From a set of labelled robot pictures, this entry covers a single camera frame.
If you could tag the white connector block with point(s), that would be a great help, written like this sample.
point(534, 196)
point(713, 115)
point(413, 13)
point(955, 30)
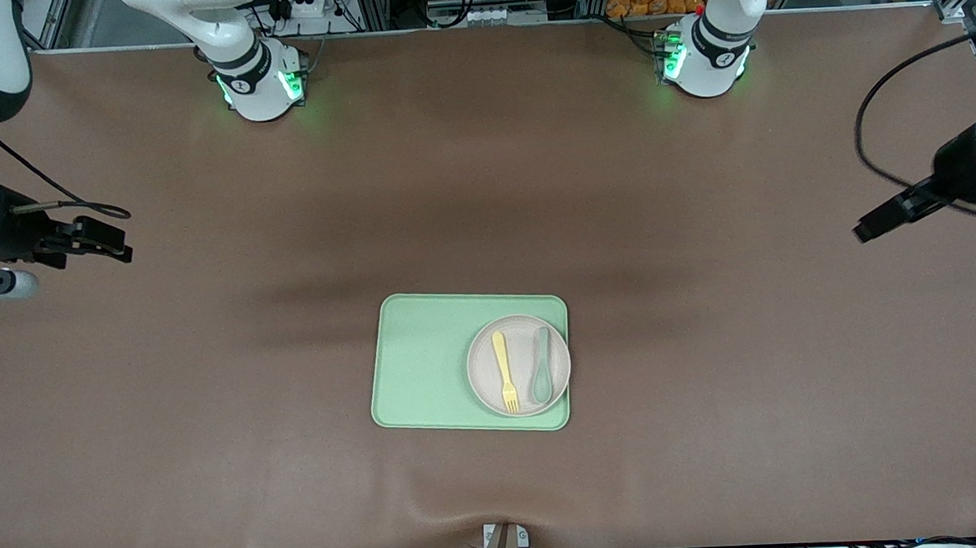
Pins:
point(493, 14)

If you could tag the brown table mat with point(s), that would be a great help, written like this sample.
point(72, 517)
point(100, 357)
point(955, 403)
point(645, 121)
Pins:
point(217, 483)

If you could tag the yellow plastic fork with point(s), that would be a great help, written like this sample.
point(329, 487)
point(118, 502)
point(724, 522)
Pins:
point(501, 356)

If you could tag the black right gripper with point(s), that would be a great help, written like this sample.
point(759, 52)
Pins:
point(18, 231)

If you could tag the light green rectangular tray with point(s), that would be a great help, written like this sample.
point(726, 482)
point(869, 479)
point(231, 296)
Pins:
point(418, 368)

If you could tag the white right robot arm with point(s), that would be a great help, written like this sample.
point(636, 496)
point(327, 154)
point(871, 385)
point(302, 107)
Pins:
point(239, 46)

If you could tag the metal clamp bracket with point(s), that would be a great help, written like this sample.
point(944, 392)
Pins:
point(504, 547)

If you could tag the white power strip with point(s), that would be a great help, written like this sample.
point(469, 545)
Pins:
point(303, 6)

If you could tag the beige round plate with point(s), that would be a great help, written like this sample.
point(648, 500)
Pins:
point(523, 363)

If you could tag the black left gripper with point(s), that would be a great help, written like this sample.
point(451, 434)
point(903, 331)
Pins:
point(955, 173)

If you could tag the pale green plastic spoon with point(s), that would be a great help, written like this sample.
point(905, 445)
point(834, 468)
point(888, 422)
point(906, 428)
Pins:
point(540, 383)

